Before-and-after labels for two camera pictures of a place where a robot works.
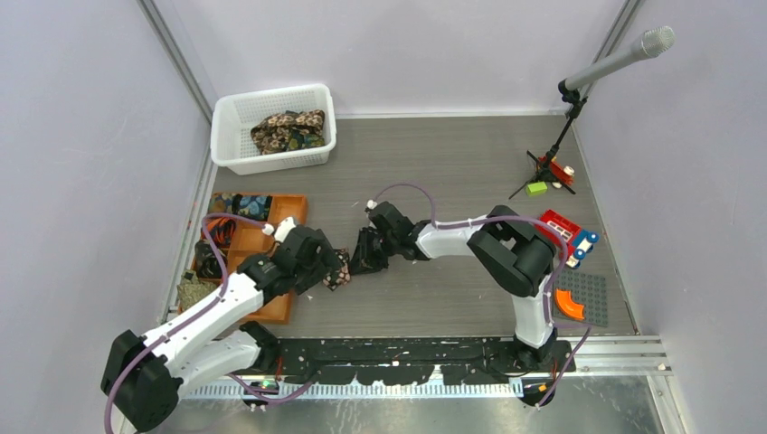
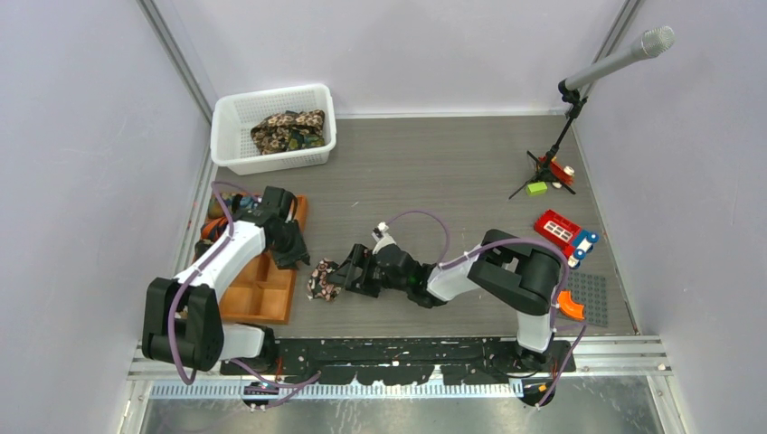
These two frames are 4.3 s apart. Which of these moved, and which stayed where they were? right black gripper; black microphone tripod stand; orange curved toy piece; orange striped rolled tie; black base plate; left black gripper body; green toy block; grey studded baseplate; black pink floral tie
Moved: black pink floral tie; right black gripper; left black gripper body
Stayed: grey studded baseplate; orange striped rolled tie; green toy block; black base plate; orange curved toy piece; black microphone tripod stand
